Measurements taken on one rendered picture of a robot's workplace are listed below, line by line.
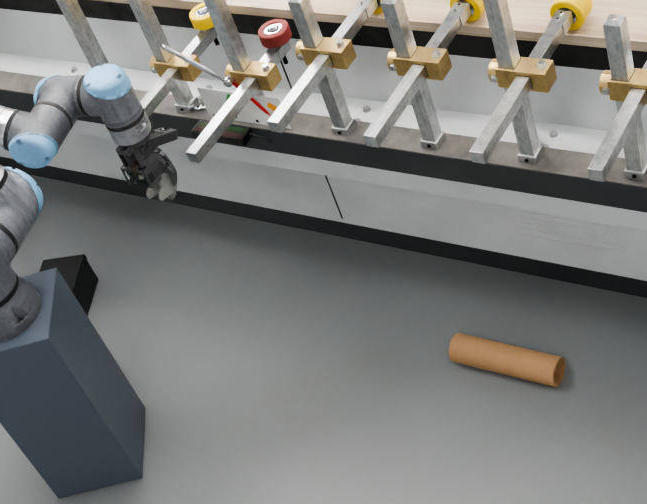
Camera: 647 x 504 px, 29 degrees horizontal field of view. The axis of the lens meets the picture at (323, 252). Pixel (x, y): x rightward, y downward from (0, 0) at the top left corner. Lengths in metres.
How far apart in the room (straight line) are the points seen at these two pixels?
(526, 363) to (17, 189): 1.36
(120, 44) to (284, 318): 0.93
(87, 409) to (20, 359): 0.24
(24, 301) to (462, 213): 1.20
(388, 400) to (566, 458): 0.52
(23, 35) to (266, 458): 1.54
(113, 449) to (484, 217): 1.17
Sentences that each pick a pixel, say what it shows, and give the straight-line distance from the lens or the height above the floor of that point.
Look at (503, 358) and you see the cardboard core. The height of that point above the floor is 0.07.
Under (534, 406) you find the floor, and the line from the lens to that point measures 3.29.
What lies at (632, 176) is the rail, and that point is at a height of 0.71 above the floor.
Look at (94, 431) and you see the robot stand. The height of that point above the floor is 0.23.
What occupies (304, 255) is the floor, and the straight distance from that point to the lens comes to 3.86.
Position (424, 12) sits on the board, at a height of 0.90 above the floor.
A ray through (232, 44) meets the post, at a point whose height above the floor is 0.95.
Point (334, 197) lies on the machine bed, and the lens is 3.69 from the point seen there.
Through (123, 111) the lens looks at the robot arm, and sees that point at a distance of 2.72.
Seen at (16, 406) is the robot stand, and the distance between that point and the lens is 3.30.
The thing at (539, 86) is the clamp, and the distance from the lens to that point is 2.68.
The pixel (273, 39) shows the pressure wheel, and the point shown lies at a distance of 3.14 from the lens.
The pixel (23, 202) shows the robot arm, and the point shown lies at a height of 0.81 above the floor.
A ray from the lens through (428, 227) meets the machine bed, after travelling 3.58.
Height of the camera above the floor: 2.59
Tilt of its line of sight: 42 degrees down
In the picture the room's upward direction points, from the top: 23 degrees counter-clockwise
